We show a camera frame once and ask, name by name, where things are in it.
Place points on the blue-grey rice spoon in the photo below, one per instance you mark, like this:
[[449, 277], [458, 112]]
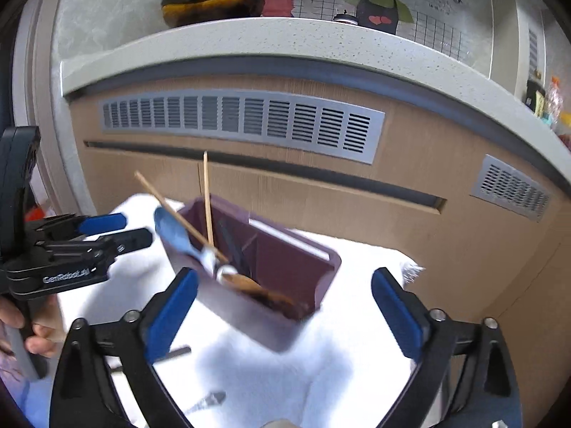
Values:
[[174, 232]]

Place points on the short grey vent grille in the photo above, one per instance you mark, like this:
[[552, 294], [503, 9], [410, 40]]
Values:
[[508, 187]]

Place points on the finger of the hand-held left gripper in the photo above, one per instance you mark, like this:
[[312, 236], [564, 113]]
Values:
[[134, 238], [105, 223]]

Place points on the red plastic item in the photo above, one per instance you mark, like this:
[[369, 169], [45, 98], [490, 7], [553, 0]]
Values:
[[38, 212]]

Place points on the person's left hand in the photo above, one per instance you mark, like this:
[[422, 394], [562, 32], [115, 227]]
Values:
[[40, 343]]

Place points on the white wall vent panel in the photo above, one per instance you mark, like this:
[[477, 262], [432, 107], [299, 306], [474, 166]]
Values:
[[533, 47]]

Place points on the small teal box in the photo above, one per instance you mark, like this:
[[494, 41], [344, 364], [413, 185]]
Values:
[[546, 121]]

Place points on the small dark round lid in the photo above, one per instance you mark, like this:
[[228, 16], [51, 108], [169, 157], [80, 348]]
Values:
[[345, 18]]

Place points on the black and yellow pan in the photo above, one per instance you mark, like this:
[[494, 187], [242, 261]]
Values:
[[196, 11]]

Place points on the wooden spoon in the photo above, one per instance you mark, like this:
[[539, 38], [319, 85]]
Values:
[[243, 281]]

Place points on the wooden chopstick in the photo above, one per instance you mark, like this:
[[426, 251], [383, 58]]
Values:
[[178, 216], [207, 196]]

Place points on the small white round spoon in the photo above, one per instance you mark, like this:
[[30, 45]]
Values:
[[229, 268]]

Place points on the light stone countertop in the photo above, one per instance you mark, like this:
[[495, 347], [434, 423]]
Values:
[[267, 44]]

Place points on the long grey vent grille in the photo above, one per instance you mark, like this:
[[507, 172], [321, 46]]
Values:
[[267, 120]]

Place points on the wooden counter cabinet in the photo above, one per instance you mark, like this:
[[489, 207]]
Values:
[[401, 240]]

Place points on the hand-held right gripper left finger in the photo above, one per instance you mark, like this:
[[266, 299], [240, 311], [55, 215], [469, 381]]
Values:
[[171, 316]]

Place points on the jar with yellow lid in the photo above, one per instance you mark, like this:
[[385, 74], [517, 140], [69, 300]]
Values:
[[565, 125]]

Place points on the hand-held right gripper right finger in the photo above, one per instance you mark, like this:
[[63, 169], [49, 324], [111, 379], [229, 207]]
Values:
[[397, 316]]

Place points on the white towel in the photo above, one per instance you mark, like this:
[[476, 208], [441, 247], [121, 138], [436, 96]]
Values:
[[276, 379]]

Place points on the clear bottle orange cap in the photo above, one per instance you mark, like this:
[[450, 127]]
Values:
[[553, 96]]

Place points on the white shelf cabinet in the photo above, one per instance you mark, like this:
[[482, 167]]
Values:
[[33, 89]]

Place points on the brown plastic utensil holder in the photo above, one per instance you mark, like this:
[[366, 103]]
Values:
[[250, 321]]

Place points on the printed purple clothing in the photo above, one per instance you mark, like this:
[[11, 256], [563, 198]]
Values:
[[13, 383]]

